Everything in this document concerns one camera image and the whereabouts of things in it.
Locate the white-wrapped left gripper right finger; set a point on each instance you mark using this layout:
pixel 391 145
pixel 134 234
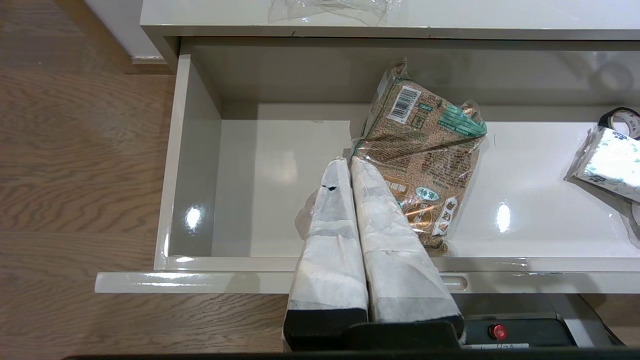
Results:
pixel 395 260

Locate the white slippers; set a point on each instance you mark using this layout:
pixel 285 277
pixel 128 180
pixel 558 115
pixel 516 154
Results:
pixel 635 225
pixel 325 7

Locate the brown printed snack bag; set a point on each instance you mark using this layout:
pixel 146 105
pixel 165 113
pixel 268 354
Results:
pixel 427 150

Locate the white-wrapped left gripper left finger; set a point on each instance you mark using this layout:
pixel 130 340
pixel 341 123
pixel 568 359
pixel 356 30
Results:
pixel 330 260

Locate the red emergency stop button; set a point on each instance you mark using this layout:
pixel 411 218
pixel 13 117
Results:
pixel 497 331

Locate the white soft tissue pack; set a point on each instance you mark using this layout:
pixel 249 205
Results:
pixel 610 165

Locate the black tape roll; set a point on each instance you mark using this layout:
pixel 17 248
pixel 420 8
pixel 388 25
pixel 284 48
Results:
pixel 607 117

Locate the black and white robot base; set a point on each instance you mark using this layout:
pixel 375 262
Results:
pixel 540 330

